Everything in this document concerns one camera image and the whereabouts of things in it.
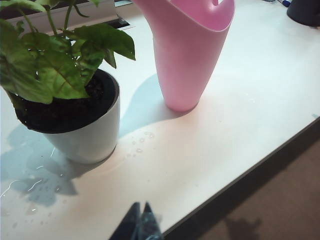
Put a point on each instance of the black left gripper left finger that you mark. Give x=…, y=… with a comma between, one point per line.
x=128, y=225

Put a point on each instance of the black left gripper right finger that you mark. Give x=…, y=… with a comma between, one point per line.
x=150, y=225

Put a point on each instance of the pink plastic watering can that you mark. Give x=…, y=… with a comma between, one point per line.
x=185, y=62

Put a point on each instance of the white plastic plant pot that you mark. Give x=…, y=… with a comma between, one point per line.
x=82, y=145

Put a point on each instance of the green leafy plant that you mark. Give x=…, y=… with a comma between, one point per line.
x=62, y=70

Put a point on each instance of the dark potting soil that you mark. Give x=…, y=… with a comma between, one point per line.
x=62, y=111

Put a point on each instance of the grey desk partition screen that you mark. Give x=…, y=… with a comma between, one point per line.
x=7, y=13

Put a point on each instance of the small blue object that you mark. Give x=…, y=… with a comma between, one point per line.
x=285, y=2

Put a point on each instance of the dark rounded object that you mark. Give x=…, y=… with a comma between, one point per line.
x=305, y=12

